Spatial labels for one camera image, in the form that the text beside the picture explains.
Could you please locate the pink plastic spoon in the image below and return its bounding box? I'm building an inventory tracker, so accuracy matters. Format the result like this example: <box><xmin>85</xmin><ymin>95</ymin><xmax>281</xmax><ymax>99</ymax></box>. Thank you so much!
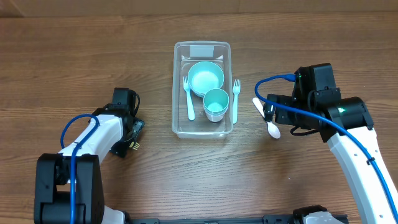
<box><xmin>252</xmin><ymin>97</ymin><xmax>280</xmax><ymax>139</ymax></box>

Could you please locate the yellow plastic fork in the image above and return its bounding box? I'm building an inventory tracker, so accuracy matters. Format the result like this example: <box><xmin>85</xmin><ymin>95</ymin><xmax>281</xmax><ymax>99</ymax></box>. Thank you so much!
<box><xmin>129</xmin><ymin>142</ymin><xmax>140</xmax><ymax>150</ymax></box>

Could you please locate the green plastic fork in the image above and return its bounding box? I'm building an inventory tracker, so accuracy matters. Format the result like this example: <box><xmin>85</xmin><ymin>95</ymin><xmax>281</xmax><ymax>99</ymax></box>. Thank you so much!
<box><xmin>233</xmin><ymin>79</ymin><xmax>241</xmax><ymax>124</ymax></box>

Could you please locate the green plastic cup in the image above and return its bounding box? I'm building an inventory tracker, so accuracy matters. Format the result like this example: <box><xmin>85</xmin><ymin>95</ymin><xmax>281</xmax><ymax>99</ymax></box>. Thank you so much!
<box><xmin>203</xmin><ymin>88</ymin><xmax>229</xmax><ymax>113</ymax></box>

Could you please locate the light blue plastic fork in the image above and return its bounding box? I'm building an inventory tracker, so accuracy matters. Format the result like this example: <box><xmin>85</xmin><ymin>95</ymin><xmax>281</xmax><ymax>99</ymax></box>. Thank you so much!
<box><xmin>183</xmin><ymin>76</ymin><xmax>195</xmax><ymax>121</ymax></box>

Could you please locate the green plastic bowl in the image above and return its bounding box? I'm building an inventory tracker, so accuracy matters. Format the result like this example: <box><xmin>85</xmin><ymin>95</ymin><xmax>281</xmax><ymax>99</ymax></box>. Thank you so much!
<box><xmin>187</xmin><ymin>61</ymin><xmax>224</xmax><ymax>97</ymax></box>

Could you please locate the pink plastic cup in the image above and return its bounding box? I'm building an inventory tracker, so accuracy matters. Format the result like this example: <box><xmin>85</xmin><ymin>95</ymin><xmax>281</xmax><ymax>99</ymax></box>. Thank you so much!
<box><xmin>206</xmin><ymin>113</ymin><xmax>224</xmax><ymax>123</ymax></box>

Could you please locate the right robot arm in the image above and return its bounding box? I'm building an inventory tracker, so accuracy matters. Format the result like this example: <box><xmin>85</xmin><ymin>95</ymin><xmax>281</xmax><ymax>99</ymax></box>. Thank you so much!
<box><xmin>254</xmin><ymin>63</ymin><xmax>397</xmax><ymax>223</ymax></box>

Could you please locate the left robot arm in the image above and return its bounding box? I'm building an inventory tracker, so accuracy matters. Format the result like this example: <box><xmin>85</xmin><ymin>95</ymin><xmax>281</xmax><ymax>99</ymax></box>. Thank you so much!
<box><xmin>34</xmin><ymin>88</ymin><xmax>145</xmax><ymax>224</ymax></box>

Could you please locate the clear plastic container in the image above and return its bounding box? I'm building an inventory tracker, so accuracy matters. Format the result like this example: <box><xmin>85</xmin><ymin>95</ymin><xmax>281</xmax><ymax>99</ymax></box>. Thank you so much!
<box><xmin>172</xmin><ymin>41</ymin><xmax>233</xmax><ymax>139</ymax></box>

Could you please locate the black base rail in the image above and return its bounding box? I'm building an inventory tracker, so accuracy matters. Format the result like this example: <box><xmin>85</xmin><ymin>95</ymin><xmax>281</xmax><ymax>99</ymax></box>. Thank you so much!
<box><xmin>124</xmin><ymin>205</ymin><xmax>349</xmax><ymax>224</ymax></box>

